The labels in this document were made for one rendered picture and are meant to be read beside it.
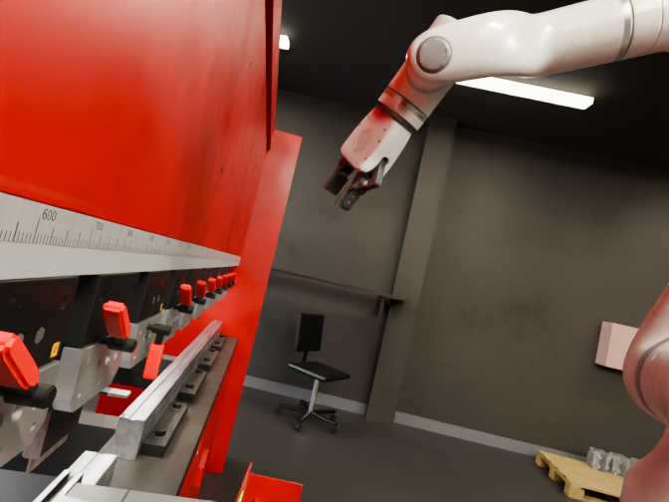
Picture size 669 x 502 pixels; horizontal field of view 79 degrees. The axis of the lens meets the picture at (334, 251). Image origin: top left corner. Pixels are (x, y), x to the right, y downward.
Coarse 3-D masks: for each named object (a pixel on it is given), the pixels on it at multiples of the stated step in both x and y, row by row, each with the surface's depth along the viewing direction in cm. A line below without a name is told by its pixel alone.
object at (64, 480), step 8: (64, 472) 64; (80, 472) 65; (56, 480) 62; (64, 480) 64; (72, 480) 63; (80, 480) 64; (48, 488) 60; (56, 488) 61; (64, 488) 60; (40, 496) 58; (48, 496) 59; (56, 496) 58
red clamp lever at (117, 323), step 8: (104, 304) 45; (112, 304) 45; (120, 304) 45; (104, 312) 45; (112, 312) 45; (120, 312) 45; (112, 320) 46; (120, 320) 46; (128, 320) 48; (112, 328) 47; (120, 328) 47; (128, 328) 49; (112, 336) 48; (120, 336) 48; (104, 344) 50; (112, 344) 50; (120, 344) 50; (128, 344) 50; (128, 352) 51
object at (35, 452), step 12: (48, 420) 50; (60, 420) 53; (72, 420) 57; (48, 432) 50; (60, 432) 54; (36, 444) 49; (48, 444) 51; (60, 444) 57; (24, 456) 49; (36, 456) 49
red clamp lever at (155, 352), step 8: (152, 328) 70; (160, 328) 71; (168, 328) 71; (160, 336) 71; (152, 344) 70; (160, 344) 71; (152, 352) 70; (160, 352) 71; (152, 360) 70; (160, 360) 71; (144, 368) 70; (152, 368) 70; (144, 376) 70; (152, 376) 70
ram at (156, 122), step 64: (0, 0) 23; (64, 0) 29; (128, 0) 38; (192, 0) 56; (256, 0) 103; (0, 64) 24; (64, 64) 31; (128, 64) 41; (192, 64) 63; (256, 64) 130; (0, 128) 26; (64, 128) 33; (128, 128) 45; (192, 128) 72; (256, 128) 175; (64, 192) 35; (128, 192) 49; (192, 192) 84; (256, 192) 268; (0, 256) 29; (64, 256) 38; (128, 256) 55
